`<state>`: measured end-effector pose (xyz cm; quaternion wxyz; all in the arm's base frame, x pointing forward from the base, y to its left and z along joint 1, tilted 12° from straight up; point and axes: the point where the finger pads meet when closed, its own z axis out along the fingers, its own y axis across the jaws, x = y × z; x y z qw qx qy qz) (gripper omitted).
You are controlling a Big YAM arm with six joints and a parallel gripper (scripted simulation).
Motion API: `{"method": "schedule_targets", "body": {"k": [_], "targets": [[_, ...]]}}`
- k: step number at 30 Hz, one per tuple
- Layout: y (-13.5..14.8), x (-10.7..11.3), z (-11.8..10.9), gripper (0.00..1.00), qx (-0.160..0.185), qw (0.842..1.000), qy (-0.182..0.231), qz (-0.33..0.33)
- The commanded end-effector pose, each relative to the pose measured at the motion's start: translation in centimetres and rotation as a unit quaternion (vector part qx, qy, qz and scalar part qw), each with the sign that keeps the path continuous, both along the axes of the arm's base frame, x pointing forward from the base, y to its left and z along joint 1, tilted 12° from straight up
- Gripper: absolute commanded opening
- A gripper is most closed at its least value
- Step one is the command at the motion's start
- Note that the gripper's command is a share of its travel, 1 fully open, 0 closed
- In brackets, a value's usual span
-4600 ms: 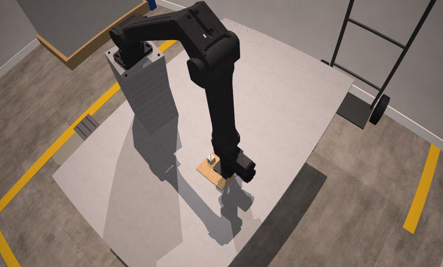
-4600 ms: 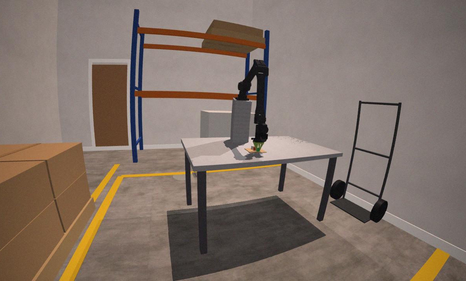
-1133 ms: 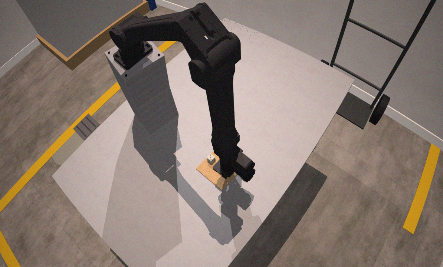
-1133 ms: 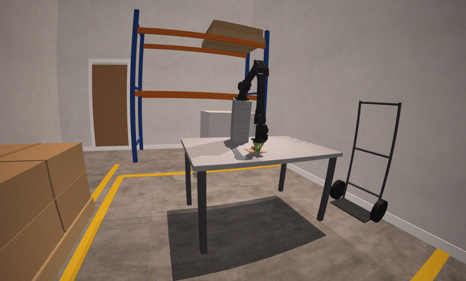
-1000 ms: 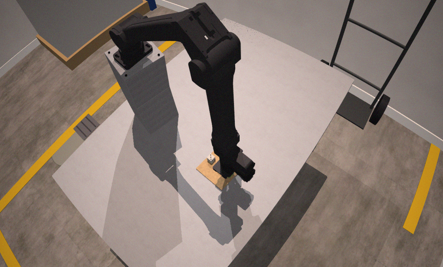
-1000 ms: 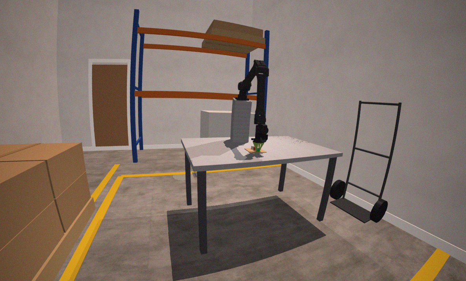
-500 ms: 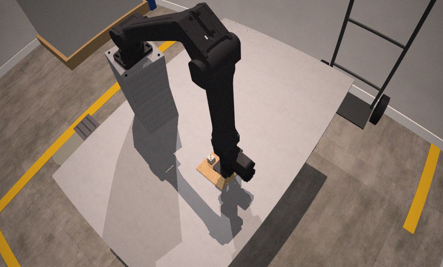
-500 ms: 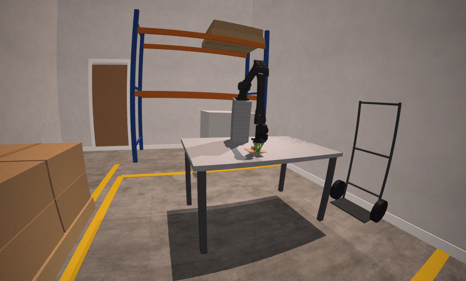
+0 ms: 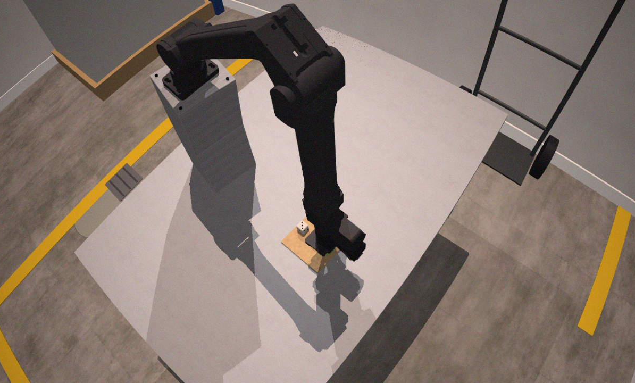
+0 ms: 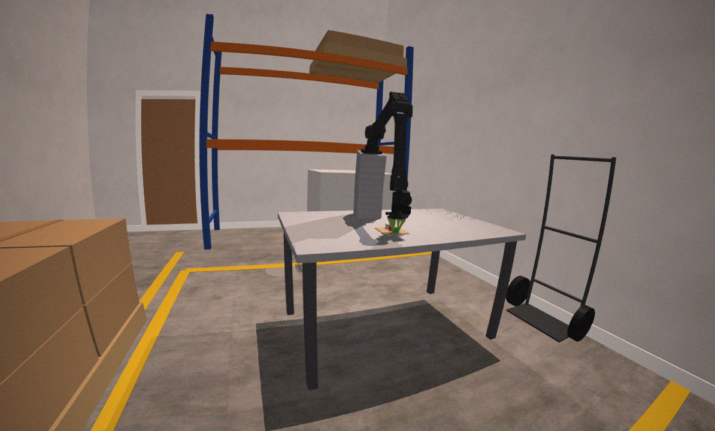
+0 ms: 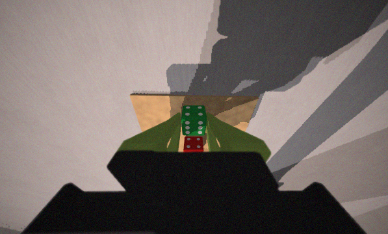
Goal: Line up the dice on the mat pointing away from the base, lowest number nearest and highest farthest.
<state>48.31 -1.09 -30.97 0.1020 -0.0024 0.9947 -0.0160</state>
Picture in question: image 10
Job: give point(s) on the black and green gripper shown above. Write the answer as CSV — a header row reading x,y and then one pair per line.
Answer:
x,y
392,220

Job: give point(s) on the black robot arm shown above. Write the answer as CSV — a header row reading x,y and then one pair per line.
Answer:
x,y
375,132

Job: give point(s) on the tan mat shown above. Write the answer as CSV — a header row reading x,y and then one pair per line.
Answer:
x,y
385,231

